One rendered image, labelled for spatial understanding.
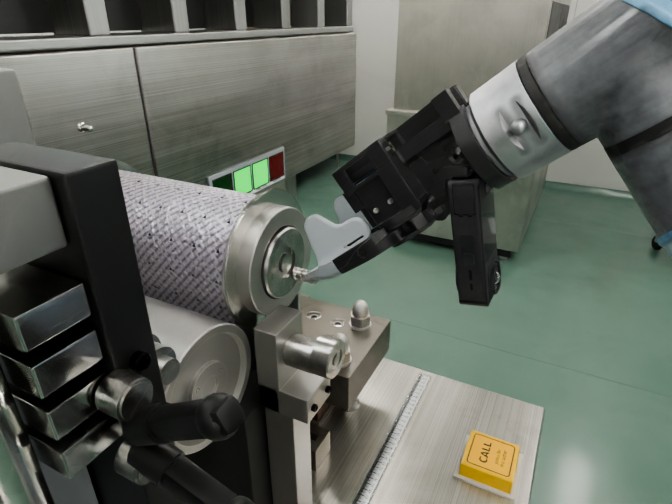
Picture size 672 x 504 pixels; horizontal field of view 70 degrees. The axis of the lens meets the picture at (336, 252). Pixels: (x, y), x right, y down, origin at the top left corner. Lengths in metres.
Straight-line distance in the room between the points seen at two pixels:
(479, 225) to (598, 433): 1.92
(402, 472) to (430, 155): 0.49
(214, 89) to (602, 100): 0.68
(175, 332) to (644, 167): 0.37
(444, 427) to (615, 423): 1.58
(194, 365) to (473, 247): 0.26
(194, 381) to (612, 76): 0.38
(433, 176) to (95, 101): 0.49
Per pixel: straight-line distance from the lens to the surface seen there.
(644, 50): 0.34
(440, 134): 0.38
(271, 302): 0.50
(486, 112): 0.36
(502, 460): 0.76
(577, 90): 0.34
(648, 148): 0.35
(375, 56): 5.29
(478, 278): 0.41
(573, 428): 2.25
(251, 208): 0.46
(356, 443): 0.78
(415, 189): 0.39
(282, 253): 0.49
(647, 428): 2.39
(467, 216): 0.39
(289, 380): 0.52
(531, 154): 0.36
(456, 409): 0.85
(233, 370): 0.50
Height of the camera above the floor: 1.48
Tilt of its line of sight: 26 degrees down
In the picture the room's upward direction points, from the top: straight up
